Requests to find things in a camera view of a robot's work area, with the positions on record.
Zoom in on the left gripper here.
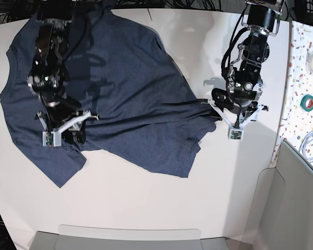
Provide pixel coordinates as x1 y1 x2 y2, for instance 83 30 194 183
200 88 269 129

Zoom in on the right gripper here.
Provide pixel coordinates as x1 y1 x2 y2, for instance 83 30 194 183
35 97 99 144

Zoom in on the dark blue t-shirt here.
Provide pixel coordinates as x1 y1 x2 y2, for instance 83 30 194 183
0 1 216 187

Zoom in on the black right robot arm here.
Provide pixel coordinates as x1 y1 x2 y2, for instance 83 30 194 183
28 1 99 147

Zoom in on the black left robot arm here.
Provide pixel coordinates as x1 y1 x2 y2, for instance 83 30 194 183
203 1 284 140

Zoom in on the terrazzo patterned side surface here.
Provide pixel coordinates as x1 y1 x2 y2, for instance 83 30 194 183
270 21 313 167

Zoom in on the green tape roll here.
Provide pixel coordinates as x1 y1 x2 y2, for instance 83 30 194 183
300 94 313 112

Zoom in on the grey panel at bottom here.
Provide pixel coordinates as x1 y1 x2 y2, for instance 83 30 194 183
30 224 228 249

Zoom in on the grey panel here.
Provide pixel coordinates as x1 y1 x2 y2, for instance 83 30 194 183
243 141 313 249
30 224 228 249

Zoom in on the grey panel at right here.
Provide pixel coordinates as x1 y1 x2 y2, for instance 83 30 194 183
243 141 313 249

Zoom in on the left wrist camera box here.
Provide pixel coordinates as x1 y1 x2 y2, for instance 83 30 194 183
228 127 244 141

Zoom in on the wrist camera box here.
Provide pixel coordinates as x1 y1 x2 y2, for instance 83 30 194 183
42 131 62 147
228 127 244 141

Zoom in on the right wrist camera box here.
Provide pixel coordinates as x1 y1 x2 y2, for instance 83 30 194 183
42 131 62 147

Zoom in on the coiled white cable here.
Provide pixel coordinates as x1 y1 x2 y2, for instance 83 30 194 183
298 130 313 164

